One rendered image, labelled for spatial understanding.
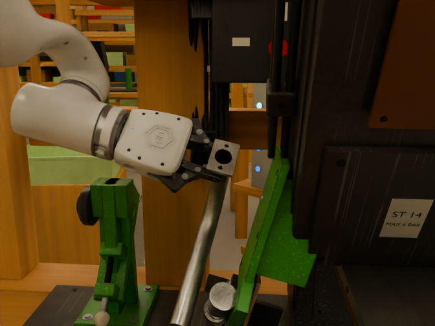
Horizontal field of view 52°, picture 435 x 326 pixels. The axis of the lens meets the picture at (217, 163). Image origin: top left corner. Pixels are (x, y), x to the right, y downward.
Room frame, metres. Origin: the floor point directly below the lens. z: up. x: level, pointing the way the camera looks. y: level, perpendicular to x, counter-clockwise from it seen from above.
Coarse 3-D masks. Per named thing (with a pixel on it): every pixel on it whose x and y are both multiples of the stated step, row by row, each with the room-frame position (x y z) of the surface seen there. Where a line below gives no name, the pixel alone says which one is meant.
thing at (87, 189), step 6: (84, 192) 0.78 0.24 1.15; (90, 192) 0.79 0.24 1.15; (78, 198) 0.79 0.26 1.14; (84, 198) 0.77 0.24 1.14; (90, 198) 0.78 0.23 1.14; (78, 204) 0.77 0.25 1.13; (84, 204) 0.76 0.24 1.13; (90, 204) 0.77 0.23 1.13; (78, 210) 0.77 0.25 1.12; (84, 210) 0.76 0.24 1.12; (90, 210) 0.77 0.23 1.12; (84, 216) 0.76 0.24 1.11; (90, 216) 0.77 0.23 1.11; (84, 222) 0.77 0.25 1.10; (90, 222) 0.77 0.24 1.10; (96, 222) 0.80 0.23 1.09
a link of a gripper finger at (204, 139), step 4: (192, 136) 0.68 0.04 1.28; (196, 136) 0.68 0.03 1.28; (200, 136) 0.68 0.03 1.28; (204, 136) 0.68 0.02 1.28; (188, 140) 0.67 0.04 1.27; (192, 140) 0.67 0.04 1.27; (196, 140) 0.67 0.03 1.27; (200, 140) 0.67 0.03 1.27; (204, 140) 0.68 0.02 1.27; (208, 140) 0.68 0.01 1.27; (188, 144) 0.69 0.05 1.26; (192, 144) 0.68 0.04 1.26; (196, 144) 0.69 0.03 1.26; (204, 144) 0.68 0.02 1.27; (208, 144) 0.68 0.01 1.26; (188, 148) 0.69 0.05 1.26; (192, 148) 0.69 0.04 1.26; (196, 148) 0.69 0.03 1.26; (200, 148) 0.69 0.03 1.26
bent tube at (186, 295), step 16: (224, 144) 0.66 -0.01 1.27; (208, 160) 0.64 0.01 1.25; (224, 160) 0.68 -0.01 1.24; (208, 192) 0.71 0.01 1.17; (224, 192) 0.71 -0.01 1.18; (208, 208) 0.71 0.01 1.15; (208, 224) 0.70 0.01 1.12; (208, 240) 0.68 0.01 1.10; (192, 256) 0.66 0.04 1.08; (208, 256) 0.67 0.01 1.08; (192, 272) 0.64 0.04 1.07; (192, 288) 0.62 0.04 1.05; (176, 304) 0.61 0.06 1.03; (192, 304) 0.61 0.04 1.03; (176, 320) 0.58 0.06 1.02
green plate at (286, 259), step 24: (288, 168) 0.53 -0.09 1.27; (264, 192) 0.61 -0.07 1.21; (288, 192) 0.54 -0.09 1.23; (264, 216) 0.53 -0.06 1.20; (288, 216) 0.54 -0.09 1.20; (264, 240) 0.53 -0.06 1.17; (288, 240) 0.54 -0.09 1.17; (240, 264) 0.63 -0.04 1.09; (264, 264) 0.54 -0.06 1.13; (288, 264) 0.54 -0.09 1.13; (312, 264) 0.54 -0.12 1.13
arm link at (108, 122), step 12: (108, 108) 0.67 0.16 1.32; (120, 108) 0.68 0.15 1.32; (108, 120) 0.65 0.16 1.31; (120, 120) 0.66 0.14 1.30; (96, 132) 0.64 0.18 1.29; (108, 132) 0.64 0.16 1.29; (96, 144) 0.64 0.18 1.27; (108, 144) 0.64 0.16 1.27; (96, 156) 0.67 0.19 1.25; (108, 156) 0.66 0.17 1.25
